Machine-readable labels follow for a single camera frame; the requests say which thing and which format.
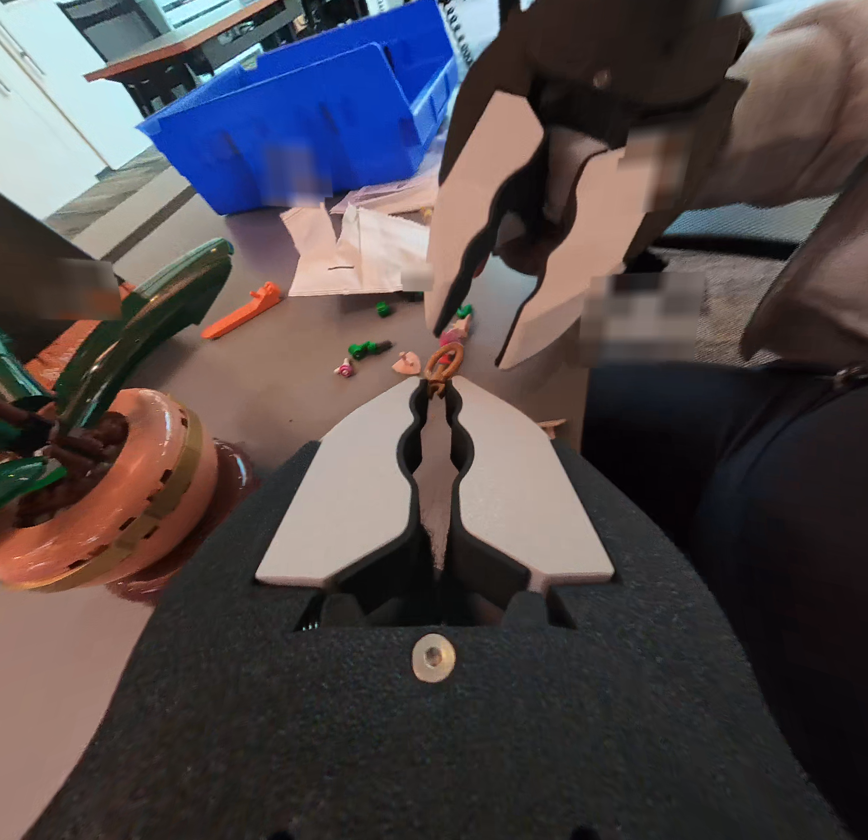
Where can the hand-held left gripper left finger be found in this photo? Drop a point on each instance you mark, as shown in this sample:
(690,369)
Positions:
(339,508)

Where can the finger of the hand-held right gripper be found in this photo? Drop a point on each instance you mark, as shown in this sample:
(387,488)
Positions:
(583,243)
(468,189)

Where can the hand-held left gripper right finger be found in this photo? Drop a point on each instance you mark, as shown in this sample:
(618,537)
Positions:
(529,508)

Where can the pink star toy flower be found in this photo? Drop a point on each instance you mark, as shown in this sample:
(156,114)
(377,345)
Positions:
(453,337)

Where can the person's right forearm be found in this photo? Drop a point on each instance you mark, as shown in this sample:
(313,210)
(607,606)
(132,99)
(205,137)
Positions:
(800,107)

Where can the person's right hand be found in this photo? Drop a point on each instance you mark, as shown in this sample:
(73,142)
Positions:
(529,250)

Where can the clear plastic bag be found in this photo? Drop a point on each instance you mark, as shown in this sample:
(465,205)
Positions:
(386,196)

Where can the white paper bag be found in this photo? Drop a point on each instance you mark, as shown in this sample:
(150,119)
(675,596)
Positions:
(312,257)
(386,250)

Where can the small pink white toy flower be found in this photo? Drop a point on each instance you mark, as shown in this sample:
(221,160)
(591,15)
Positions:
(344,369)

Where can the black office chair armrest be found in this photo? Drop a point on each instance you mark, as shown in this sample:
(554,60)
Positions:
(732,246)

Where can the green toy stem piece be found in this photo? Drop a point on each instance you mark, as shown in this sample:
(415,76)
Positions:
(363,349)

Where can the blue plastic bin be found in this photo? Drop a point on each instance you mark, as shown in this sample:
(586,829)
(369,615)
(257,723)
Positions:
(305,128)

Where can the orange brick separator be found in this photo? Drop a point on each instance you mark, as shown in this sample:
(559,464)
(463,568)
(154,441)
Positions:
(237,314)

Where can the person's legs in dark trousers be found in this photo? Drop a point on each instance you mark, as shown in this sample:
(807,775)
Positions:
(746,548)

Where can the toy brick potted plant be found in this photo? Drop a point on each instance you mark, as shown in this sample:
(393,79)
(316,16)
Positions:
(108,487)

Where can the person's grey jacket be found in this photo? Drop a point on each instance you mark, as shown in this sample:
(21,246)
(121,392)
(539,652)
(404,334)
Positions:
(814,297)

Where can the brown background table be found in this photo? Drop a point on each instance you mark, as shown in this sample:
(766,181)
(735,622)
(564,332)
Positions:
(183,43)

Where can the black toy set box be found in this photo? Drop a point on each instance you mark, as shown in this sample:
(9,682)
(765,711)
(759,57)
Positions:
(34,257)

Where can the black mesh office chair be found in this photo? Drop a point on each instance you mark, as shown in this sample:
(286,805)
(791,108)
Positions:
(102,19)

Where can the white cabinet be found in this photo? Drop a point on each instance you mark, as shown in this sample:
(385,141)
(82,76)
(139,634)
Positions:
(47,121)

